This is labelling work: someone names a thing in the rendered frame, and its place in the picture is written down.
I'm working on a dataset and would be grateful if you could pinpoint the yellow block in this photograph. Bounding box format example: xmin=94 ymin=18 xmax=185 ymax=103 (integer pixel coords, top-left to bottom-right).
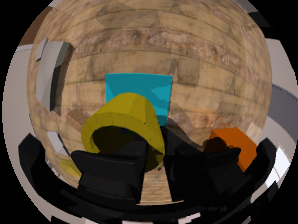
xmin=60 ymin=159 xmax=81 ymax=177

